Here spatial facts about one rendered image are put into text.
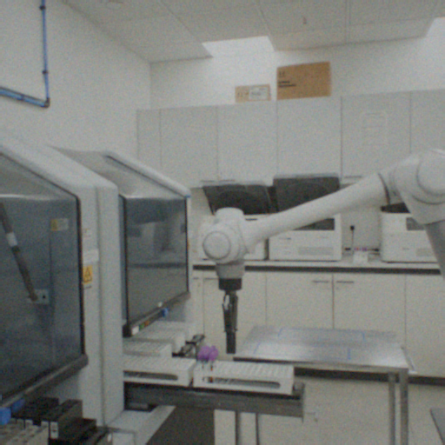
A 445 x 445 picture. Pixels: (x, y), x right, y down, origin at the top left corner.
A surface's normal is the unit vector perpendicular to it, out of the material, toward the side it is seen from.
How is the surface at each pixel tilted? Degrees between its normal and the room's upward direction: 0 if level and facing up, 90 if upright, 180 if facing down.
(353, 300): 90
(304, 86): 90
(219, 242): 93
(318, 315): 90
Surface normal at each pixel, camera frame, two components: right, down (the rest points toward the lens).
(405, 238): -0.25, 0.06
